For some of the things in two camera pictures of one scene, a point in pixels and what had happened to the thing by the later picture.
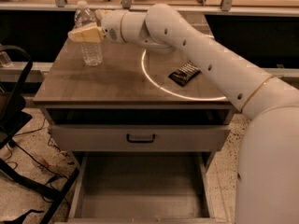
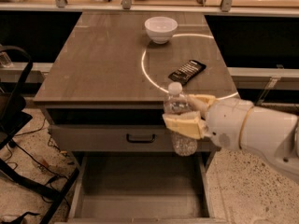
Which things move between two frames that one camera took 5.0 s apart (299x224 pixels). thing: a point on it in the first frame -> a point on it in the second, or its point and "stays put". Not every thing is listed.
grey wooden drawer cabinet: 145,129 stays put
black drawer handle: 139,140 stays put
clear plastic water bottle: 92,51 -> 177,102
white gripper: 111,25 -> 224,121
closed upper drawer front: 142,138 stays put
